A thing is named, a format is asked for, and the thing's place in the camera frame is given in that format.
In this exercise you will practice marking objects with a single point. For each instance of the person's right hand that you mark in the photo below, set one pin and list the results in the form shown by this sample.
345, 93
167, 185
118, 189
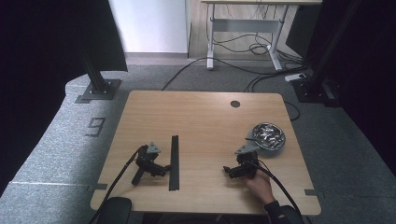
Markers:
262, 186

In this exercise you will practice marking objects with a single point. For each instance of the black aluminium profile bar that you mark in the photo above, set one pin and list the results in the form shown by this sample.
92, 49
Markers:
174, 163

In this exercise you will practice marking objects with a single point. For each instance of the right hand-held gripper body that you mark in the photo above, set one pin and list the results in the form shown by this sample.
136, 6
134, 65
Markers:
248, 163

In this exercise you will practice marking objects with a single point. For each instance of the pile of small metal parts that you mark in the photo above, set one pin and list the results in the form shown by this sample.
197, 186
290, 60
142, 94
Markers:
268, 136

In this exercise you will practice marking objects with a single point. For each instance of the gray floor tape mark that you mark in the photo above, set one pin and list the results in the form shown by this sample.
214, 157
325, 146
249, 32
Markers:
98, 187
313, 193

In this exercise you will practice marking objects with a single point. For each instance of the white power strip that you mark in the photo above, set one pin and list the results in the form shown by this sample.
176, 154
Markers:
295, 77

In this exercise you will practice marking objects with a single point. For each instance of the white-framed desk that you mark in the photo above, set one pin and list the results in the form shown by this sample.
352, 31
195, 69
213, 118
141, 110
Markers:
246, 25

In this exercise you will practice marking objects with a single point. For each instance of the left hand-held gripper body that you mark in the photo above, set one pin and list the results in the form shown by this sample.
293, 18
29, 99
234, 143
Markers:
145, 160

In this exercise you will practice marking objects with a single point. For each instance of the white partition panel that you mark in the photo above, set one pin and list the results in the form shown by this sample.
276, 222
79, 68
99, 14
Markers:
149, 25

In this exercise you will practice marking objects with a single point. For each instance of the black chair armrest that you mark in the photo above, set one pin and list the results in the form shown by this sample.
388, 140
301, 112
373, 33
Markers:
114, 210

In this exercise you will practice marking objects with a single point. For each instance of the black metal stand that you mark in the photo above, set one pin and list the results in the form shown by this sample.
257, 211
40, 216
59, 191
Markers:
314, 87
98, 87

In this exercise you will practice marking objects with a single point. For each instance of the dark round table grommet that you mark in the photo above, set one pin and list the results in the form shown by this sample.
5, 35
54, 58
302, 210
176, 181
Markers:
235, 104

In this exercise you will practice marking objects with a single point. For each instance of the dark curtain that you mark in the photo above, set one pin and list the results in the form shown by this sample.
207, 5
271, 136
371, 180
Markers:
46, 62
367, 77

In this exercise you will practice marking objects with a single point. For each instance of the white floor tape line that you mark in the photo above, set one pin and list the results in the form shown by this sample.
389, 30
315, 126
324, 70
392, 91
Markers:
49, 183

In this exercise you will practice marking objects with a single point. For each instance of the steel bowl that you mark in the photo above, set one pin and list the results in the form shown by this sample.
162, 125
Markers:
253, 135

